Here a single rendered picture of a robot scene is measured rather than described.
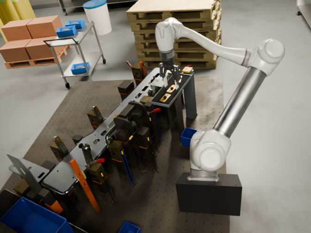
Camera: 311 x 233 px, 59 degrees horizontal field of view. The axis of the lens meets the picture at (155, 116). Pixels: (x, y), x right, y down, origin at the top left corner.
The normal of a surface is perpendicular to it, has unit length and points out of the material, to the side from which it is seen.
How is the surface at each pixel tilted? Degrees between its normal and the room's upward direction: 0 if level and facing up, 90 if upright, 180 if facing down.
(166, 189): 0
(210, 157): 54
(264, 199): 0
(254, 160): 0
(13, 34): 90
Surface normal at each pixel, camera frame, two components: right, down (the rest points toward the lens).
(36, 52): -0.04, 0.64
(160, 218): -0.15, -0.76
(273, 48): -0.01, -0.11
